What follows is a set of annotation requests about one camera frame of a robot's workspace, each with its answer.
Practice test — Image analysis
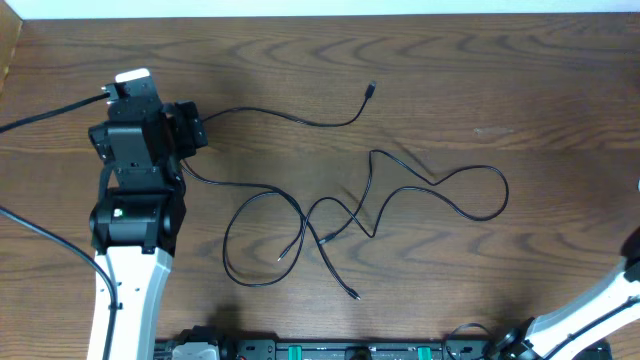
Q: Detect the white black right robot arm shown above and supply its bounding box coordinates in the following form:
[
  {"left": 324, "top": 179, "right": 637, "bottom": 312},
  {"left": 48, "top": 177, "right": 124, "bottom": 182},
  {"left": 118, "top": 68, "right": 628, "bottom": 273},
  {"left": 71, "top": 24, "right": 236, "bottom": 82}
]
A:
[{"left": 489, "top": 238, "right": 639, "bottom": 359}]

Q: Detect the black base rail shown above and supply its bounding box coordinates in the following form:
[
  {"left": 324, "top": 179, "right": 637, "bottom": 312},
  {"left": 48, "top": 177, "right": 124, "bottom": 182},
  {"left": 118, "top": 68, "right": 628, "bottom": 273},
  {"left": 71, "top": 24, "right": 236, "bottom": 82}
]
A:
[{"left": 154, "top": 325, "right": 614, "bottom": 360}]

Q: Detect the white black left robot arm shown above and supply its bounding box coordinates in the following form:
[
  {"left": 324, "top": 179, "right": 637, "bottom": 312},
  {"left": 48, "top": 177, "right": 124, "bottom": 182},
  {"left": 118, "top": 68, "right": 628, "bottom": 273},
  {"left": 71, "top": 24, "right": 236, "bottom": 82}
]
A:
[{"left": 88, "top": 98, "right": 207, "bottom": 359}]

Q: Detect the black left camera cable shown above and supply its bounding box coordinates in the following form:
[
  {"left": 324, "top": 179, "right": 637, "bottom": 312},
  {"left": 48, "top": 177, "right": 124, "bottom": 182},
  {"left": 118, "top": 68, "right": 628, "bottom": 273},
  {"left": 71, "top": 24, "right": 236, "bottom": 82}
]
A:
[{"left": 0, "top": 92, "right": 111, "bottom": 135}]

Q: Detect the brown cardboard side panel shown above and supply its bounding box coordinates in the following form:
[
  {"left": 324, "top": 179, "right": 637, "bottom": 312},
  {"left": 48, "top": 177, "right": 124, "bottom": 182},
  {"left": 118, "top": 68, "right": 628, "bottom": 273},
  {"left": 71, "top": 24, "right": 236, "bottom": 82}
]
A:
[{"left": 0, "top": 0, "right": 23, "bottom": 89}]

